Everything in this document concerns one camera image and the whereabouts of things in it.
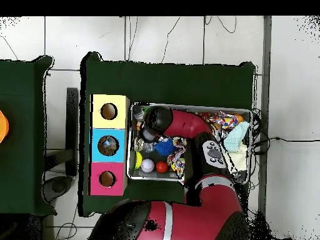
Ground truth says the clear plastic bottle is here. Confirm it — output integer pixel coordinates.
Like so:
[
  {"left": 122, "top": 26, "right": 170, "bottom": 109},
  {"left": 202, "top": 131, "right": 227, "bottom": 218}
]
[{"left": 143, "top": 141, "right": 157, "bottom": 153}]

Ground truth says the knotted polka dot cloth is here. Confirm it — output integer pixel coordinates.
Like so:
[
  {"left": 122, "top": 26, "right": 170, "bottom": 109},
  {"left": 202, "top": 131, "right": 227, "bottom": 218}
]
[{"left": 166, "top": 136, "right": 187, "bottom": 184}]

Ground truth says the mint green waffle cloth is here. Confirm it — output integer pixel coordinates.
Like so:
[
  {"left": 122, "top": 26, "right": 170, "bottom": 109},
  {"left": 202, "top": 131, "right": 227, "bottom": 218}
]
[{"left": 222, "top": 121, "right": 251, "bottom": 153}]

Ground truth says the cream waffle cloth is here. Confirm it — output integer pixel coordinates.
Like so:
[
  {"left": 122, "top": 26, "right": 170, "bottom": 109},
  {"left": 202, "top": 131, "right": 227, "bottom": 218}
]
[{"left": 224, "top": 144, "right": 248, "bottom": 172}]

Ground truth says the shallow clear mesh bin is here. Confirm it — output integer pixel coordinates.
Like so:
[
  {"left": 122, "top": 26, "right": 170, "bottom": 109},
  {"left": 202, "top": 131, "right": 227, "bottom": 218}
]
[{"left": 126, "top": 102, "right": 253, "bottom": 186}]

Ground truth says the wooden box with three holes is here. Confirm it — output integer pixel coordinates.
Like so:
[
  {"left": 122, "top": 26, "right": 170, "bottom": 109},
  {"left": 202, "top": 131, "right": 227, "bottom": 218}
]
[{"left": 88, "top": 93, "right": 131, "bottom": 197}]

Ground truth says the blue fuzzy toy with eyes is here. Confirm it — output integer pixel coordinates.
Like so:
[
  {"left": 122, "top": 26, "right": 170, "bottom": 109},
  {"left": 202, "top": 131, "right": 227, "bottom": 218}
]
[{"left": 154, "top": 137, "right": 176, "bottom": 158}]

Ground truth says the colourful printed silver can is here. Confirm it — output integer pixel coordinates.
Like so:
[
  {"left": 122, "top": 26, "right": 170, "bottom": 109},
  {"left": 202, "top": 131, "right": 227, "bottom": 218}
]
[{"left": 133, "top": 136, "right": 146, "bottom": 153}]

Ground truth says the small red ball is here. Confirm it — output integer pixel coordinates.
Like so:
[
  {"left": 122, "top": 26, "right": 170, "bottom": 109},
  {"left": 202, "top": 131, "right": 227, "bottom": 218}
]
[{"left": 156, "top": 161, "right": 169, "bottom": 174}]

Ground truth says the yellow and green toy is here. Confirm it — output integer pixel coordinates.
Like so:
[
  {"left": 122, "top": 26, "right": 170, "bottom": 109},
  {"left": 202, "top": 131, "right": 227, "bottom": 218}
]
[{"left": 134, "top": 151, "right": 144, "bottom": 171}]

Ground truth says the white baseball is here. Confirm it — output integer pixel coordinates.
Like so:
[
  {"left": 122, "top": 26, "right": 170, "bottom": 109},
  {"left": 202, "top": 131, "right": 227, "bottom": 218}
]
[{"left": 140, "top": 158, "right": 156, "bottom": 174}]

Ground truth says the dark green tablecloth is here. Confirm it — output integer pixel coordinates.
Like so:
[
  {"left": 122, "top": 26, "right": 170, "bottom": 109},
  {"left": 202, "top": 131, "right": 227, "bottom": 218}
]
[{"left": 78, "top": 51, "right": 256, "bottom": 218}]

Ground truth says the crumpled polka dot cloth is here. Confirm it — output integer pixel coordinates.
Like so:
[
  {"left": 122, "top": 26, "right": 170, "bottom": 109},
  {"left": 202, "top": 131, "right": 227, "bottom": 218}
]
[{"left": 207, "top": 111, "right": 244, "bottom": 131}]

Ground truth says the neighbouring green covered table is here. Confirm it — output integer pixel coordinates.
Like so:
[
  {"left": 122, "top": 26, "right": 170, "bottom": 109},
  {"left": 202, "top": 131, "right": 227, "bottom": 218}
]
[{"left": 0, "top": 55, "right": 57, "bottom": 217}]

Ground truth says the orange round object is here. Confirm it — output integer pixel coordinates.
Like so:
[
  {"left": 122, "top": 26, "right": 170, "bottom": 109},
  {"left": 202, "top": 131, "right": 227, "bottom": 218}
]
[{"left": 0, "top": 109, "right": 10, "bottom": 144}]

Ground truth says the black floor cable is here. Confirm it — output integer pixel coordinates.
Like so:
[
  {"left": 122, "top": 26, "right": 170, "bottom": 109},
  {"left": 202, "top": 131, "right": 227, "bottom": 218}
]
[{"left": 251, "top": 136, "right": 320, "bottom": 156}]

